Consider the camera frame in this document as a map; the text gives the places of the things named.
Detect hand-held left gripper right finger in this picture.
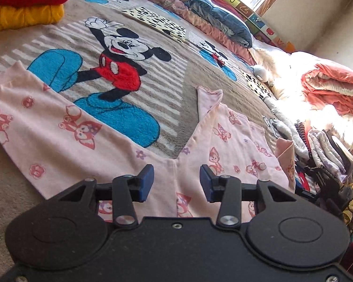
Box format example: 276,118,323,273
199,164,296,228

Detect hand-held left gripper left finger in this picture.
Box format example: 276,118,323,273
59,164,155,228

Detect pink fox print pants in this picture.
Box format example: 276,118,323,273
0,60,296,224

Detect pile of mixed clothes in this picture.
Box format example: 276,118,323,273
294,120,353,237

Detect pink printed shirt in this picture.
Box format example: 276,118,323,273
275,137,296,192

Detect cartoon mouse printed blanket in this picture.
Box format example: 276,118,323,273
0,0,286,282

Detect grey cloth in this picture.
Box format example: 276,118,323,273
263,95,310,161

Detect small white plush ball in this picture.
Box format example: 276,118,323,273
252,65,269,82

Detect cream comforter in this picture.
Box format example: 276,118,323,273
248,39,353,154

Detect coral folded blanket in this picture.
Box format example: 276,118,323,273
301,63,353,118

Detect blue velvet cloth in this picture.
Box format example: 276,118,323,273
189,0,253,49

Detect colourful play mat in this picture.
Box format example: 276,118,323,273
176,0,296,54

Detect pink floral quilt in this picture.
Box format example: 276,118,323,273
88,0,257,66

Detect yellow folded cloth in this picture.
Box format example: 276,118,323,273
0,4,65,33

